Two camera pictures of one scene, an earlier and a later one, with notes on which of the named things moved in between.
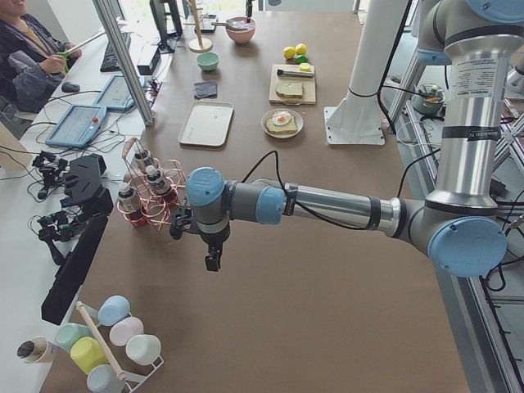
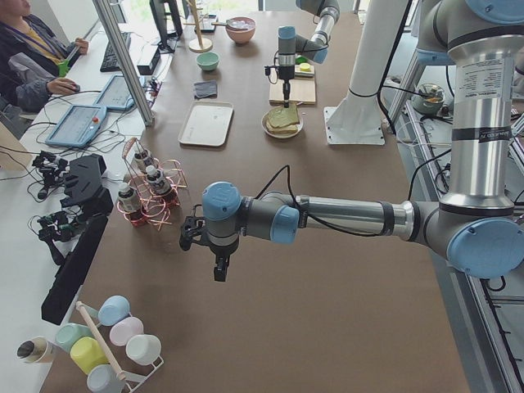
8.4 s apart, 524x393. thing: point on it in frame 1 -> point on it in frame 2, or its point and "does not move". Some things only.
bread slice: (289, 89) -> (282, 116)
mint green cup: (70, 332) does not move
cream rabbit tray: (206, 123) does not move
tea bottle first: (140, 163) does not move
